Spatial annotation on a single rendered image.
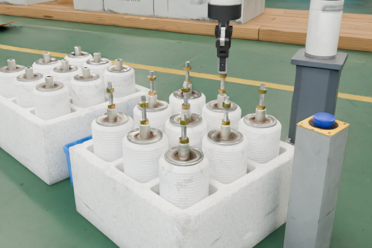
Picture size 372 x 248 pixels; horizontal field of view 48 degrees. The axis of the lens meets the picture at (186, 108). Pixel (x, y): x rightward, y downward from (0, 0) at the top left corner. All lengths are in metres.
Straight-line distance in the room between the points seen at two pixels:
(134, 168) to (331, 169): 0.38
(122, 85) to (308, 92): 0.57
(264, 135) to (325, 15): 0.48
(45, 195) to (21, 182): 0.11
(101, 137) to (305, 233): 0.47
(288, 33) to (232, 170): 1.99
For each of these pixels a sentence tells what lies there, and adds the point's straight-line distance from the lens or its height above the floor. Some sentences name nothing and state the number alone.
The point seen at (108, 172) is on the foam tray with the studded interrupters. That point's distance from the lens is 0.90.
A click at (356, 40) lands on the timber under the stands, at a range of 2.73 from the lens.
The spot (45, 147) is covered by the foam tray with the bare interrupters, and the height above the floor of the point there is 0.12.
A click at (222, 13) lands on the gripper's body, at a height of 0.48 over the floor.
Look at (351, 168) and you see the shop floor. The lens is 1.34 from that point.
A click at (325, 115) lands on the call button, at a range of 0.81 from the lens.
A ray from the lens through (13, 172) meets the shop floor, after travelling 1.33.
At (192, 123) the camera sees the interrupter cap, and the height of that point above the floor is 0.25.
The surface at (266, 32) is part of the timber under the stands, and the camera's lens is 2.81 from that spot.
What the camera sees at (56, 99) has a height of 0.23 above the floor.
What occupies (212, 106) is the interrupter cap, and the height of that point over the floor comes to 0.25.
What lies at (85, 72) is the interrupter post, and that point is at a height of 0.27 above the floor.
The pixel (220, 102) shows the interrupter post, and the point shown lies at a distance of 1.01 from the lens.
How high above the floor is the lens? 0.64
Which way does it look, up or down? 22 degrees down
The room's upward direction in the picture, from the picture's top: straight up
